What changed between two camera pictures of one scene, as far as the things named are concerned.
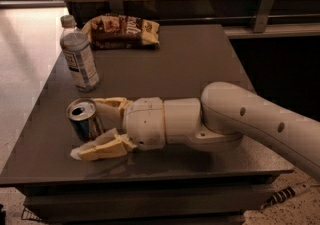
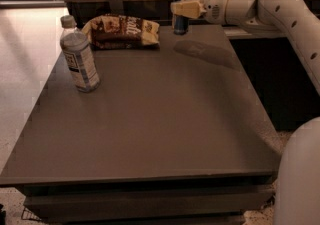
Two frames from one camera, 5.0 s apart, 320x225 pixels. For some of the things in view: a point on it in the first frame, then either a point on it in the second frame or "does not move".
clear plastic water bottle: x=79 y=56 does not move
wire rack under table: x=28 y=215 does not move
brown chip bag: x=118 y=31 does not move
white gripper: x=144 y=123 -> x=214 y=8
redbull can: x=82 y=113 -> x=180 y=23
